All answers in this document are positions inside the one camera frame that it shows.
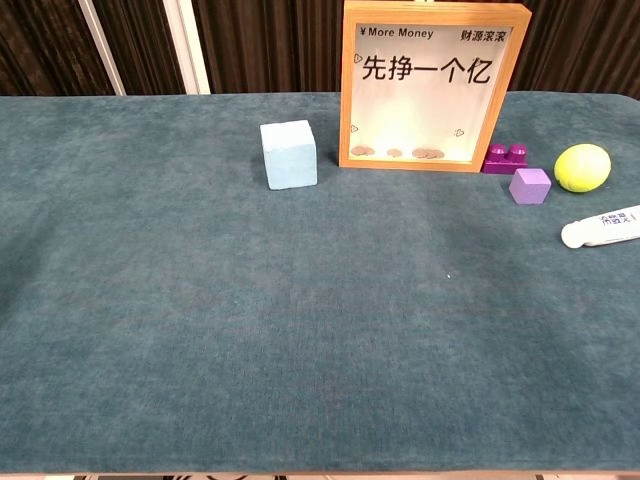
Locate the light blue foam cube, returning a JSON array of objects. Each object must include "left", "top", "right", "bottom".
[{"left": 259, "top": 119, "right": 319, "bottom": 192}]

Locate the teal table cloth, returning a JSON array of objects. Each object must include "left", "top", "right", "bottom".
[{"left": 0, "top": 91, "right": 640, "bottom": 476}]

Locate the purple studded building brick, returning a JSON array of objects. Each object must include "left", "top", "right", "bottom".
[{"left": 481, "top": 143, "right": 531, "bottom": 176}]

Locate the dark brown curtain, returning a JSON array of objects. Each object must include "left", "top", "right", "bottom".
[{"left": 0, "top": 0, "right": 640, "bottom": 99}]

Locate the small violet cube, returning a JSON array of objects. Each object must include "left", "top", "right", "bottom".
[{"left": 508, "top": 167, "right": 553, "bottom": 206}]

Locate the yellow-green ball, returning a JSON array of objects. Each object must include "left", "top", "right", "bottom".
[{"left": 553, "top": 143, "right": 613, "bottom": 194}]

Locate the white toothpaste tube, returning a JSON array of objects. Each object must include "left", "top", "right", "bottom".
[{"left": 560, "top": 203, "right": 640, "bottom": 249}]

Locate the wooden coin bank frame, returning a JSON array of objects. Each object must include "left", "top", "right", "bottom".
[{"left": 338, "top": 0, "right": 533, "bottom": 174}]

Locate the wide white frame post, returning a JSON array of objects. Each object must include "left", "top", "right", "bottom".
[{"left": 163, "top": 0, "right": 212, "bottom": 96}]

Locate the thin grey frame post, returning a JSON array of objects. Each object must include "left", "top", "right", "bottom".
[{"left": 77, "top": 0, "right": 127, "bottom": 96}]

